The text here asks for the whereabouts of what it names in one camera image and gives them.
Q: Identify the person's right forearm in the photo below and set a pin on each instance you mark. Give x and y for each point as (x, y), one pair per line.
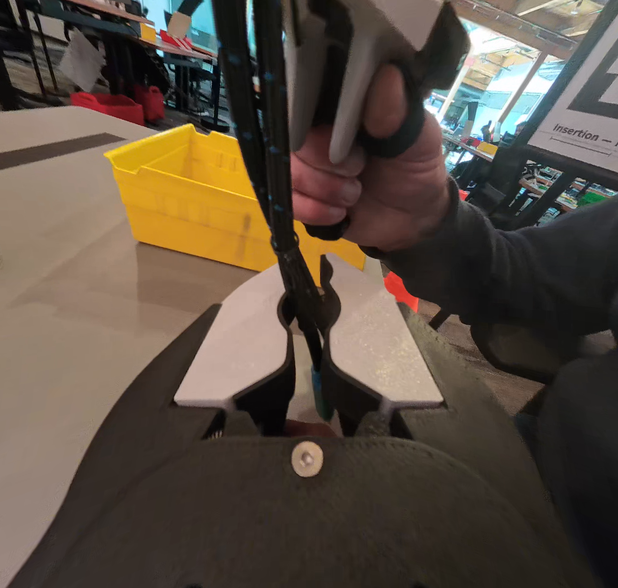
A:
(502, 260)

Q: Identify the white printed board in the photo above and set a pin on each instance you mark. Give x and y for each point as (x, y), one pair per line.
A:
(599, 96)

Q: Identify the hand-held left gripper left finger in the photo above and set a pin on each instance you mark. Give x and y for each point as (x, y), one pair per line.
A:
(237, 352)

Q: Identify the black chair with armrest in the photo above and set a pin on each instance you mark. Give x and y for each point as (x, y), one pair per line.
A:
(521, 352)

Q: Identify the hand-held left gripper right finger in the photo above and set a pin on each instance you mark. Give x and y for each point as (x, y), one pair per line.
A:
(386, 352)

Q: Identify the yellow plastic bin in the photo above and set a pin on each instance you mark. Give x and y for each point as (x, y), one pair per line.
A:
(174, 192)

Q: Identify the person's right hand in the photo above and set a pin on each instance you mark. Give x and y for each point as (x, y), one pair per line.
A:
(396, 202)

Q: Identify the red plastic bin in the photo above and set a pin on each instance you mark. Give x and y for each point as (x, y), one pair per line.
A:
(150, 104)
(106, 107)

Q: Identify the orange traffic cone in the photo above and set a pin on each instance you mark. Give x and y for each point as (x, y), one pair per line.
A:
(402, 294)

